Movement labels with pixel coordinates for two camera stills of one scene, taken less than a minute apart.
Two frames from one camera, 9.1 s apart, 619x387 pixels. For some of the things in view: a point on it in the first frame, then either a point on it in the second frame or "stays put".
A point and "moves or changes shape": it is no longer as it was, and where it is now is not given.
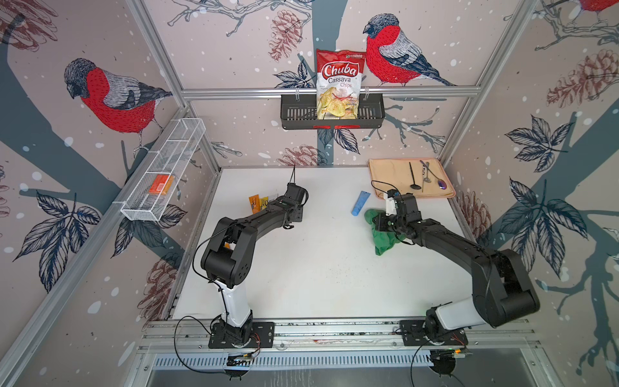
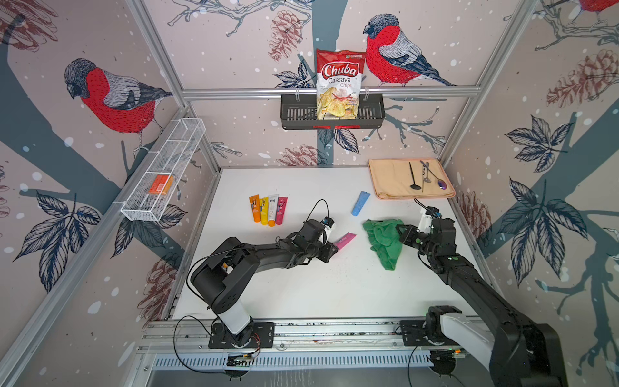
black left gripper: x=300 y=213 -> x=328 y=253
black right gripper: x=379 y=222 -> x=409 y=233
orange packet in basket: x=159 y=183 stays put
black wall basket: x=300 y=112 stays put
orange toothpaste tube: x=255 y=202 stays put
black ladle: x=415 y=186 stays put
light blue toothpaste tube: x=359 y=203 stays put
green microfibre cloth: x=383 y=240 moves or changes shape
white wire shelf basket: x=152 y=191 stays put
